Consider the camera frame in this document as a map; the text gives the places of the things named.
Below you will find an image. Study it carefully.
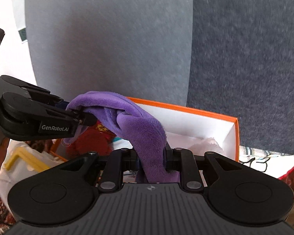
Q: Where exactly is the orange cardboard box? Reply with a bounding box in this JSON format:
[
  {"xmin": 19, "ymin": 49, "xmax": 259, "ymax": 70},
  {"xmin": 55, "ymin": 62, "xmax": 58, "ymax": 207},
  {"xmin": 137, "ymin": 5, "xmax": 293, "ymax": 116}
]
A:
[{"xmin": 50, "ymin": 97, "xmax": 240, "ymax": 186}]

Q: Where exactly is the dark blue cushion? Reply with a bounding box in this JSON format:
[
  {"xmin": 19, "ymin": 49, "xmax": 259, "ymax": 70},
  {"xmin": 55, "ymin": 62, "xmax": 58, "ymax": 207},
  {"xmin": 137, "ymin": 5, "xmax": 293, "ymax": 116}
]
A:
[{"xmin": 186, "ymin": 0, "xmax": 294, "ymax": 156}]

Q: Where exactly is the brown scroll-patterned blanket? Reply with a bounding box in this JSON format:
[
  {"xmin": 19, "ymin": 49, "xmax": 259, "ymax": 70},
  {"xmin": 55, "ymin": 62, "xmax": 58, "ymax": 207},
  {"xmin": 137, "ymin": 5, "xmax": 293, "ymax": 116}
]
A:
[{"xmin": 0, "ymin": 191, "xmax": 17, "ymax": 235}]

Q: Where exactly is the red floral patterned blanket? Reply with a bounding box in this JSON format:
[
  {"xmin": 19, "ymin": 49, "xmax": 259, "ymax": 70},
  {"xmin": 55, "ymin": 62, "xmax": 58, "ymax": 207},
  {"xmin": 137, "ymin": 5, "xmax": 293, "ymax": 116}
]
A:
[{"xmin": 239, "ymin": 146, "xmax": 294, "ymax": 230}]

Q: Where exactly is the red cloth with yellow print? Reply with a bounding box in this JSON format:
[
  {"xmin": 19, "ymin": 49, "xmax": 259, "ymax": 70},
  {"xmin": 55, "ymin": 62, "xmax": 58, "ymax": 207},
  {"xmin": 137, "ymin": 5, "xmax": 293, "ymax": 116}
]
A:
[{"xmin": 66, "ymin": 124, "xmax": 114, "ymax": 162}]

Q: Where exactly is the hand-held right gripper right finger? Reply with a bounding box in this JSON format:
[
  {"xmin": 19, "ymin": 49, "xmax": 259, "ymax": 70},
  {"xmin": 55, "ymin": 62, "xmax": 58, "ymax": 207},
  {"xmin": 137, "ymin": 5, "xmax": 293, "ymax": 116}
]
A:
[{"xmin": 164, "ymin": 144, "xmax": 250, "ymax": 191}]

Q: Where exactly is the grey blue cushion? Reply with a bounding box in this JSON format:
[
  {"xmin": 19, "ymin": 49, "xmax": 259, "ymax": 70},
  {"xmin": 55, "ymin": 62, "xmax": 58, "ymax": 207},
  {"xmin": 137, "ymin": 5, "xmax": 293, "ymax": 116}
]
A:
[{"xmin": 24, "ymin": 0, "xmax": 194, "ymax": 107}]

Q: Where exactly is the purple plush cloth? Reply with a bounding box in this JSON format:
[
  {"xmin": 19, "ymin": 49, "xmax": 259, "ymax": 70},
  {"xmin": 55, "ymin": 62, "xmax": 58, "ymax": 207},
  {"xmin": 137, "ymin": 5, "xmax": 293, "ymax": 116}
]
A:
[{"xmin": 62, "ymin": 91, "xmax": 180, "ymax": 184}]

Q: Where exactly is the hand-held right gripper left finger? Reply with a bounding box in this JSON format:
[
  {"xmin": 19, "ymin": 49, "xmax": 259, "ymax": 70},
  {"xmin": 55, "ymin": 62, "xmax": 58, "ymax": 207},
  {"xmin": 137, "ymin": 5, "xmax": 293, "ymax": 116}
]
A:
[{"xmin": 49, "ymin": 148, "xmax": 140, "ymax": 193}]

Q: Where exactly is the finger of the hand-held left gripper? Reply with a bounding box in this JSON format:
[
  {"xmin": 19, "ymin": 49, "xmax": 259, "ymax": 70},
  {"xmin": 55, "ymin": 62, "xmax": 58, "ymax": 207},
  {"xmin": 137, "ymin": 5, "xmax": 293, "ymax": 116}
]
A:
[
  {"xmin": 31, "ymin": 100, "xmax": 98, "ymax": 139},
  {"xmin": 20, "ymin": 84, "xmax": 70, "ymax": 110}
]

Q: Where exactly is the clear plastic storage box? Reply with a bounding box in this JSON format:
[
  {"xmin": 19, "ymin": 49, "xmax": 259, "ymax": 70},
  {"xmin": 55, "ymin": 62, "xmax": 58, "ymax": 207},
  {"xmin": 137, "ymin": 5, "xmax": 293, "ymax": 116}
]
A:
[{"xmin": 0, "ymin": 139, "xmax": 69, "ymax": 196}]

